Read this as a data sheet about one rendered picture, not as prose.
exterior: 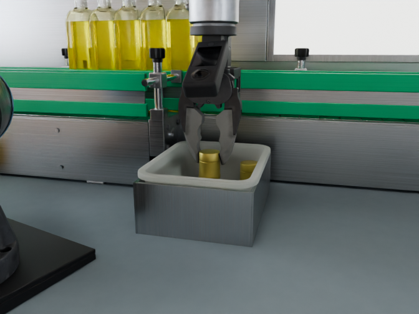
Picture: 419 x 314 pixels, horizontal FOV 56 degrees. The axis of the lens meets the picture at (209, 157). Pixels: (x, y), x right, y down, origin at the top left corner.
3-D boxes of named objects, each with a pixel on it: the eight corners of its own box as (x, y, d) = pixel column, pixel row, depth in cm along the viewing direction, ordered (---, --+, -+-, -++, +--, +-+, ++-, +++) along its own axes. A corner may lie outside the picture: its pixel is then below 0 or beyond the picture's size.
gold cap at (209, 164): (217, 181, 62) (217, 154, 61) (196, 179, 63) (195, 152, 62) (222, 174, 66) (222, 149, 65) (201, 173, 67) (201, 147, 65)
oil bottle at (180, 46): (199, 108, 88) (198, 5, 82) (192, 112, 83) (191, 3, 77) (174, 108, 89) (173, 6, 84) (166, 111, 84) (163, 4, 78)
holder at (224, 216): (272, 182, 79) (273, 144, 77) (252, 247, 53) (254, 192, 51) (189, 176, 83) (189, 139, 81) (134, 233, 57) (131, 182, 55)
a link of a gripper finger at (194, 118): (206, 156, 69) (215, 104, 67) (197, 164, 64) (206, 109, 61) (189, 152, 70) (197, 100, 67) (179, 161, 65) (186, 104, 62)
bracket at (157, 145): (183, 146, 82) (183, 112, 80) (168, 157, 73) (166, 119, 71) (167, 144, 83) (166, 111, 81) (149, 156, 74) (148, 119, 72)
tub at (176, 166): (270, 189, 74) (272, 144, 72) (253, 245, 53) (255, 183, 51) (181, 182, 78) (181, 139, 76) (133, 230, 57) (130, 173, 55)
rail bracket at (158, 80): (185, 110, 82) (184, 47, 78) (154, 125, 66) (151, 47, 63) (171, 109, 82) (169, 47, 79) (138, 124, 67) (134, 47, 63)
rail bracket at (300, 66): (308, 108, 90) (312, 48, 87) (307, 113, 84) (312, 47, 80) (290, 108, 91) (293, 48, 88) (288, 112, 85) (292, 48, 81)
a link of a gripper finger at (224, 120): (245, 156, 68) (238, 101, 66) (239, 165, 62) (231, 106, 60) (227, 157, 69) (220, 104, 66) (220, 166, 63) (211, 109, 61)
